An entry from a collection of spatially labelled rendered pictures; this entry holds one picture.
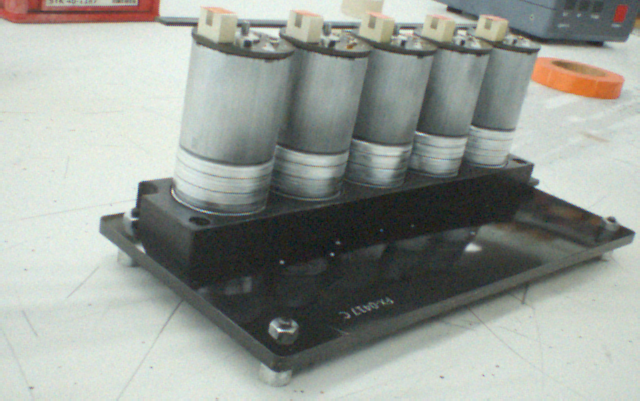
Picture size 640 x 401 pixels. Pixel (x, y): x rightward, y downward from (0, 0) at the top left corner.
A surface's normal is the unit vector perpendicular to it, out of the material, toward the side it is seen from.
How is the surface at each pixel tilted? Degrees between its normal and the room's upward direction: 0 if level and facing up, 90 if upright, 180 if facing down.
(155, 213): 90
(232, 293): 0
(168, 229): 90
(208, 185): 90
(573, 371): 0
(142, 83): 0
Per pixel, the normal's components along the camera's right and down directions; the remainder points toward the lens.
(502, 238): 0.18, -0.92
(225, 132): 0.02, 0.36
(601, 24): 0.54, 0.40
